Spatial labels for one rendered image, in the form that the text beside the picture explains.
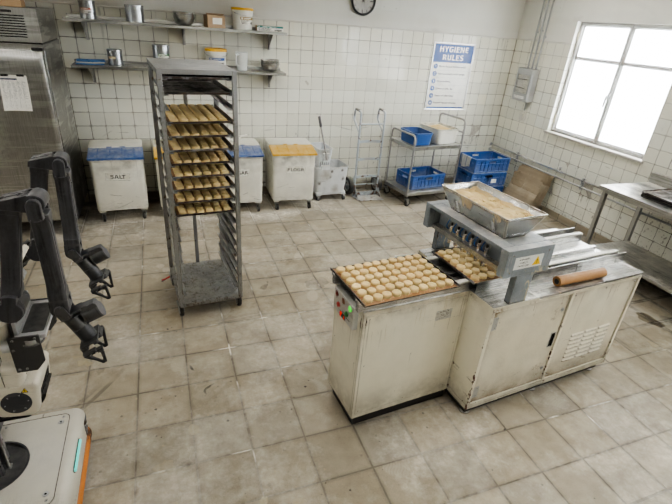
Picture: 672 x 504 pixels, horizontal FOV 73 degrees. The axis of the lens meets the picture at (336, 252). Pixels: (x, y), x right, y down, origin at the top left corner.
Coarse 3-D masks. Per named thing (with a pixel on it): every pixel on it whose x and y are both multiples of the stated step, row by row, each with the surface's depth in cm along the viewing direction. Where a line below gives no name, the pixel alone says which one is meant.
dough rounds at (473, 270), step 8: (456, 248) 285; (440, 256) 278; (448, 256) 274; (456, 256) 275; (464, 256) 277; (472, 256) 280; (456, 264) 268; (464, 264) 268; (472, 264) 267; (480, 264) 271; (464, 272) 259; (472, 272) 261; (480, 272) 263; (488, 272) 260; (472, 280) 254; (480, 280) 255
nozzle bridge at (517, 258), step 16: (432, 208) 281; (448, 208) 275; (432, 224) 287; (448, 224) 280; (464, 224) 254; (496, 240) 238; (512, 240) 239; (528, 240) 241; (544, 240) 242; (480, 256) 251; (496, 256) 246; (512, 256) 228; (528, 256) 234; (544, 256) 240; (496, 272) 236; (512, 272) 234; (528, 272) 240; (512, 288) 241
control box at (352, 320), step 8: (336, 288) 249; (336, 296) 250; (344, 296) 241; (336, 304) 252; (344, 304) 242; (352, 304) 235; (352, 312) 234; (344, 320) 244; (352, 320) 235; (352, 328) 237
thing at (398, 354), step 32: (384, 320) 238; (416, 320) 248; (448, 320) 260; (352, 352) 248; (384, 352) 249; (416, 352) 261; (448, 352) 274; (352, 384) 254; (384, 384) 262; (416, 384) 275; (352, 416) 263
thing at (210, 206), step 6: (180, 204) 327; (186, 204) 327; (192, 204) 329; (198, 204) 329; (204, 204) 331; (210, 204) 336; (216, 204) 332; (222, 204) 332; (228, 204) 339; (180, 210) 317; (186, 210) 323; (192, 210) 319; (198, 210) 319; (204, 210) 325; (210, 210) 322; (216, 210) 324; (222, 210) 328
